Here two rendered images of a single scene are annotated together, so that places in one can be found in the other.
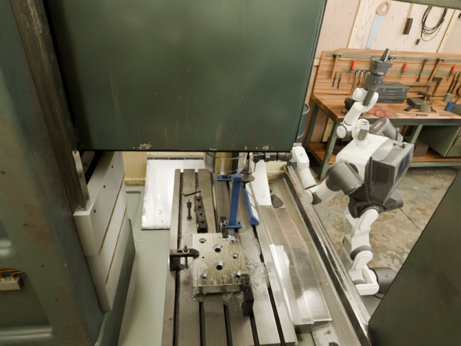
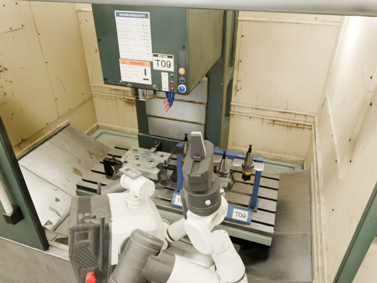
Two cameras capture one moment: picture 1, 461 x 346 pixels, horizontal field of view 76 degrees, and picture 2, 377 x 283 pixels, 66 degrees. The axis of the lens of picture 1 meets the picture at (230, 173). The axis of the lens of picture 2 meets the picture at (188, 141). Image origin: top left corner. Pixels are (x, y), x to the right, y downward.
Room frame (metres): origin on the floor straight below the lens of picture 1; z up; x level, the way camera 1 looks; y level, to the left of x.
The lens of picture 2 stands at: (1.88, -1.21, 2.09)
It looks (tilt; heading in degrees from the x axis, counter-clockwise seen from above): 32 degrees down; 118
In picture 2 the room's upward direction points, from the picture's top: straight up
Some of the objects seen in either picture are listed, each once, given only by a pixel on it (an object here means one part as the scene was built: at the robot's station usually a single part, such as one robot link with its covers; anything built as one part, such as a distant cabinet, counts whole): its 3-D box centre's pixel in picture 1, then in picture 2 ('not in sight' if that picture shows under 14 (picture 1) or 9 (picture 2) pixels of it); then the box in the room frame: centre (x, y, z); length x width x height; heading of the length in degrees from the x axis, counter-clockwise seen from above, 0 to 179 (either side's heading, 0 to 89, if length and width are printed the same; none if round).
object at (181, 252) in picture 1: (184, 256); (156, 149); (0.89, 0.17, 0.97); 0.13 x 0.03 x 0.15; 99
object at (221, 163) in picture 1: (225, 150); (144, 84); (0.94, 0.03, 1.50); 0.16 x 0.16 x 0.12
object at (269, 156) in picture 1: (273, 154); (217, 188); (1.51, -0.24, 1.19); 0.13 x 0.12 x 0.10; 9
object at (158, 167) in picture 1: (209, 199); (248, 211); (1.58, 0.13, 0.75); 0.89 x 0.70 x 0.26; 99
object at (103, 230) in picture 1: (111, 223); (174, 108); (0.87, 0.46, 1.16); 0.48 x 0.05 x 0.51; 9
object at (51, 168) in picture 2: not in sight; (72, 170); (0.29, -0.09, 0.75); 0.89 x 0.67 x 0.26; 99
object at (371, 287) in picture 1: (358, 279); not in sight; (1.40, -0.99, 0.28); 0.21 x 0.20 x 0.13; 99
